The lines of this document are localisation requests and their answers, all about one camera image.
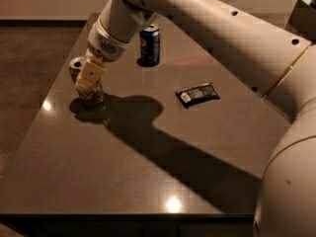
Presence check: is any blue Pepsi can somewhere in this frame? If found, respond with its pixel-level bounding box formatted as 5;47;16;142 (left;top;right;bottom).
139;24;160;66

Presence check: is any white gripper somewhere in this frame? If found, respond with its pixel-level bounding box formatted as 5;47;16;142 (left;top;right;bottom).
75;20;129;92

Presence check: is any orange LaCroix can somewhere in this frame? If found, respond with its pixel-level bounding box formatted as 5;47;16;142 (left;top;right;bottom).
69;56;104;107

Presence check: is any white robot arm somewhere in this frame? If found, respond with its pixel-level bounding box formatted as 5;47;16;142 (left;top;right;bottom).
75;0;316;237

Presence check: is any black snack packet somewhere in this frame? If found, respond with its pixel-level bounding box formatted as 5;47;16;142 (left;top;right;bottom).
176;82;220;109

